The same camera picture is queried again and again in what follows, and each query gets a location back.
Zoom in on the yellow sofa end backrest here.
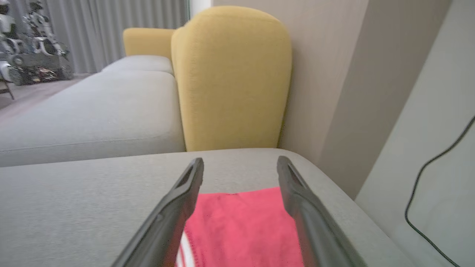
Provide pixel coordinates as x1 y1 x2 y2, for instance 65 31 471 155
122 27 176 60

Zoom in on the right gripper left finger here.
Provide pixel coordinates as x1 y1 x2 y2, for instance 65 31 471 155
111 157 205 267

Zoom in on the large grey sofa seat cushion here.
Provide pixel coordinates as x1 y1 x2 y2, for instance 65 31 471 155
0 148 416 267

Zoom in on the white and black humanoid robot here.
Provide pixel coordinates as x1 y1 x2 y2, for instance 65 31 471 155
22 0 71 58

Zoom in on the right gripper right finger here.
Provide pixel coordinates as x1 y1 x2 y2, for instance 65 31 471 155
276 156 368 267

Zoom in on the coffee table with dark legs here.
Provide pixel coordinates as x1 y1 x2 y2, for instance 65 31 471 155
0 79 15 100

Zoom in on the red garment with white stripes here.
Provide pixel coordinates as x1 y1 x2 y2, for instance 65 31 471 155
174 187 305 267

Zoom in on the grey curtain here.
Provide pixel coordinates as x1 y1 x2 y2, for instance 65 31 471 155
11 0 190 75

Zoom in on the black cable on wall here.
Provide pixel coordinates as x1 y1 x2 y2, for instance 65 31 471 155
404 115 475 267

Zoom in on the large yellow sofa backrest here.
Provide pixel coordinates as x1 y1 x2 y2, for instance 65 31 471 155
171 5 293 152

